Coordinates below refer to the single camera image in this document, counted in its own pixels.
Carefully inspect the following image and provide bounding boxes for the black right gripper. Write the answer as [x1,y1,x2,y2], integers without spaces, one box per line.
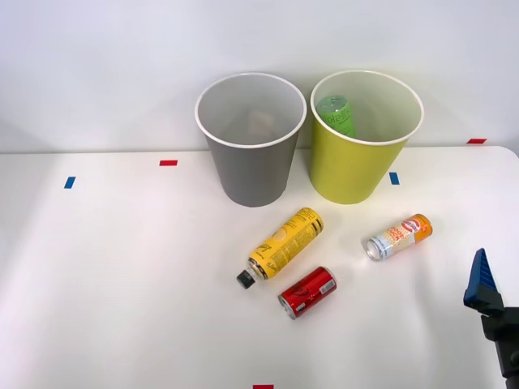
[463,247,519,389]

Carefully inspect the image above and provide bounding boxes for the green label plastic bottle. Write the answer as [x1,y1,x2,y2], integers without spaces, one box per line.
[315,94,357,139]

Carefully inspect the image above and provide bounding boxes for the white and orange drink can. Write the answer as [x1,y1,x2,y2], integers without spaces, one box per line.
[362,213,434,263]

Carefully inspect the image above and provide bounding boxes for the red drink can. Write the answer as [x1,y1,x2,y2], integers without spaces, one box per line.
[277,265,338,321]

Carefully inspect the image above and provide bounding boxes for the yellow-green plastic waste bin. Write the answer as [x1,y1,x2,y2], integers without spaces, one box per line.
[310,69,425,205]

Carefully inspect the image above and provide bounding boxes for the yellow label plastic bottle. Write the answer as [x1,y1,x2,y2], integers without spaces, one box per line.
[236,207,325,290]

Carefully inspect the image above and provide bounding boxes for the grey plastic waste bin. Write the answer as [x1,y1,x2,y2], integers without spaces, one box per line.
[194,71,308,208]

